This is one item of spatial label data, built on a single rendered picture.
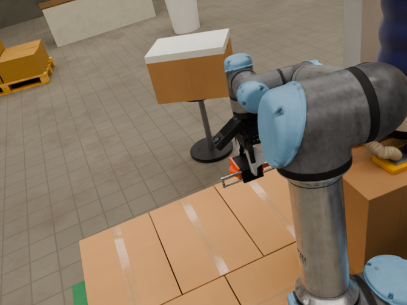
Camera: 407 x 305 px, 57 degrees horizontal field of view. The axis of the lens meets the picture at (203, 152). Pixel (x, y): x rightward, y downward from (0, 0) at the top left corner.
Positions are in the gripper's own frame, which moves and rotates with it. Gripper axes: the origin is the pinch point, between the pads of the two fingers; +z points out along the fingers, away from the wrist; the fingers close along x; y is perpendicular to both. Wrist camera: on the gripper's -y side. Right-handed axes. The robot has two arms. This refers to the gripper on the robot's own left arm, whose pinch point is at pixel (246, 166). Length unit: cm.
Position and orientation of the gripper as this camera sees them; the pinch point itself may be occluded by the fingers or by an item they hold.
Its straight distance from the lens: 119.2
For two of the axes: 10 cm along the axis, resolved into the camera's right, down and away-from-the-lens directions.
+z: 1.9, 8.1, 5.6
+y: 9.3, -3.4, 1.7
